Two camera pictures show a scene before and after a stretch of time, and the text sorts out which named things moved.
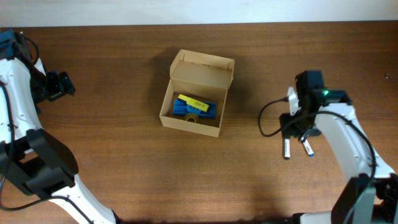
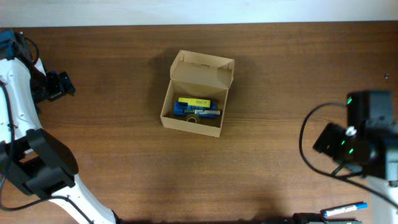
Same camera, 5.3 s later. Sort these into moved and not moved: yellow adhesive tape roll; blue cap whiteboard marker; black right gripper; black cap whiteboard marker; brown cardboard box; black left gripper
Moved: blue cap whiteboard marker; black right gripper; black cap whiteboard marker
Not moved: black left gripper; yellow adhesive tape roll; brown cardboard box
